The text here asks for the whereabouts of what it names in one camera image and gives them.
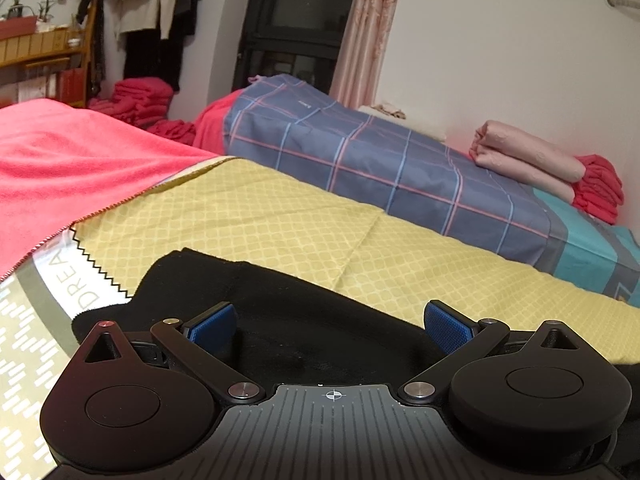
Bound yellow patterned bed sheet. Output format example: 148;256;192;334
0;155;640;480

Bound dark window frame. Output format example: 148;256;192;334
232;0;352;93

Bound blue plaid folded quilt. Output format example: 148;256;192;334
222;75;639;306

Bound red clothes pile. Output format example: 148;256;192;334
89;77;196;145

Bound hanging clothes on rack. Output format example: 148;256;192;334
76;0;198;92

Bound potted plant on shelf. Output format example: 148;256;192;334
0;0;37;40

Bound cream pillow by wall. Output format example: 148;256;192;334
358;103;447;143

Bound black knit pants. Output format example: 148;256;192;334
70;247;640;480

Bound pink folded blanket lower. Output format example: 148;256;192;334
470;150;575;204

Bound pink folded blanket upper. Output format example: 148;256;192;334
470;120;586;183

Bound red folded blanket stack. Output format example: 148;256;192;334
573;154;625;226

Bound pink folded blanket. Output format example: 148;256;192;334
470;150;575;204
470;120;586;183

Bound pink bed blanket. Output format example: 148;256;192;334
1;99;224;278

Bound pink curtain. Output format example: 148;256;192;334
329;0;398;108

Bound wooden bookshelf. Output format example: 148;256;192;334
1;0;100;108

